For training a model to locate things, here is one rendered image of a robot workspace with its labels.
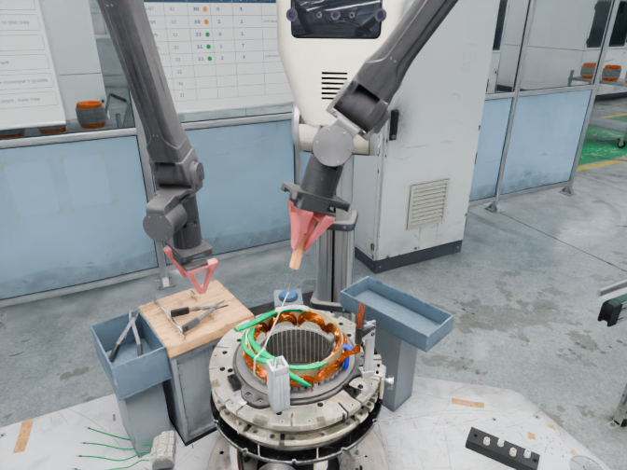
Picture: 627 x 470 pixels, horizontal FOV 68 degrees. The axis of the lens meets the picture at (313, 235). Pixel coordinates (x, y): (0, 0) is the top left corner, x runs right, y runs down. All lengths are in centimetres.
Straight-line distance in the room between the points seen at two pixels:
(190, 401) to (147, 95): 67
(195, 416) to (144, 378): 19
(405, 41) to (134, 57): 40
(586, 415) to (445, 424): 144
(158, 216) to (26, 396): 200
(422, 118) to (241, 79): 115
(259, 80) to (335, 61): 196
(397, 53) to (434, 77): 240
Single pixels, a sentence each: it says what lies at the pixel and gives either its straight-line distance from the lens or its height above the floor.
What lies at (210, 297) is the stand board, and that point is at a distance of 115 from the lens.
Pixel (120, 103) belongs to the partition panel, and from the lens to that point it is 292.
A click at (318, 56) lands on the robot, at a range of 110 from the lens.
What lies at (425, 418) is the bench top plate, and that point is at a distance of 126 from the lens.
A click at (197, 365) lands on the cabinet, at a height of 99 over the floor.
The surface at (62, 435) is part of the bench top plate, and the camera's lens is 133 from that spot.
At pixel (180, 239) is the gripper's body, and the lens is 94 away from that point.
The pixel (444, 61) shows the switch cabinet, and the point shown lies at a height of 140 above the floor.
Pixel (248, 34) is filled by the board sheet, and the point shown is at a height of 155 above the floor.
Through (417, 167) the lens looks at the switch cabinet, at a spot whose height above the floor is 75.
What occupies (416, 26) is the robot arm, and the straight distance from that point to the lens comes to 68.
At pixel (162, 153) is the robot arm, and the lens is 86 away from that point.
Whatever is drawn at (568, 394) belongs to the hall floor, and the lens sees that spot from 269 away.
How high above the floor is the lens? 168
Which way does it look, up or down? 26 degrees down
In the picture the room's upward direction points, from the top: straight up
